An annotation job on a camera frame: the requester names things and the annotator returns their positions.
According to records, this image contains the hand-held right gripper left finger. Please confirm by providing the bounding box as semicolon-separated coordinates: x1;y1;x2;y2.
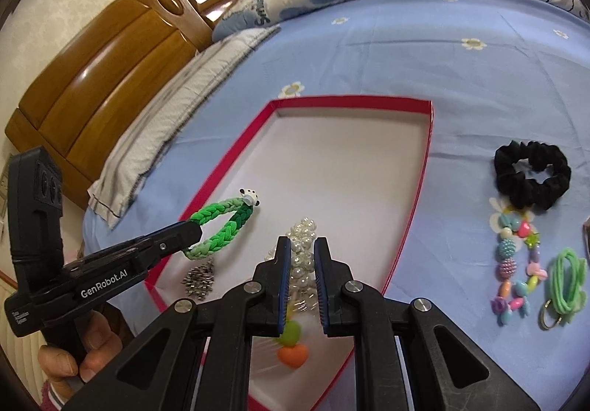
65;236;293;411

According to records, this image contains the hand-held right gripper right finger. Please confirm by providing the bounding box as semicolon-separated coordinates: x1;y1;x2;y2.
313;236;540;411

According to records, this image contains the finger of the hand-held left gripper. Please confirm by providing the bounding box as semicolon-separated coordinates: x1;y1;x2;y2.
124;220;204;267

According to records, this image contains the green braided panda bracelet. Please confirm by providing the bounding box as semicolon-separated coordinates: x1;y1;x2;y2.
182;189;262;261

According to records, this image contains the white pearl bracelet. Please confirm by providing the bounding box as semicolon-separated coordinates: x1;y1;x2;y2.
285;216;324;291

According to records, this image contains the clear comb with carrot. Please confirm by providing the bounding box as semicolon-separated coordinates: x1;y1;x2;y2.
253;291;319;369

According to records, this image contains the red shallow box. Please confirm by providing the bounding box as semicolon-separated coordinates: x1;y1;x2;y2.
143;97;435;411

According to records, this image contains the colourful chunky bead bracelet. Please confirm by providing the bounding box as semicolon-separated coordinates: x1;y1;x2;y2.
494;206;549;326

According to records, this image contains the black scrunchie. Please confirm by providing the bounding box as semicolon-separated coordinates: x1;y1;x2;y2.
494;140;572;212

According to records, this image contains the light green hair tie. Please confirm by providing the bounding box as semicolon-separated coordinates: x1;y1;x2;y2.
538;247;589;330

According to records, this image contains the person's left forearm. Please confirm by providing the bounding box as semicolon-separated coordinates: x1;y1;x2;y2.
39;381;70;411

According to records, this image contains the person's left hand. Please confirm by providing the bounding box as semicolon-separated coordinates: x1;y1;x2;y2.
37;310;124;385

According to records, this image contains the grey striped pillow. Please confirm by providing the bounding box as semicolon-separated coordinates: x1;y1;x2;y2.
87;26;282;232

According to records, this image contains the wooden bed headboard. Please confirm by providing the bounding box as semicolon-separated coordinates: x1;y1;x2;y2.
4;0;284;211

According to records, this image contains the blue flowered bed sheet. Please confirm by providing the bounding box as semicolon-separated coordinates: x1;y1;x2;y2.
80;0;590;411

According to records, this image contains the silver metal chain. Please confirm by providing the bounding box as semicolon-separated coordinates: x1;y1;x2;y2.
182;260;218;302

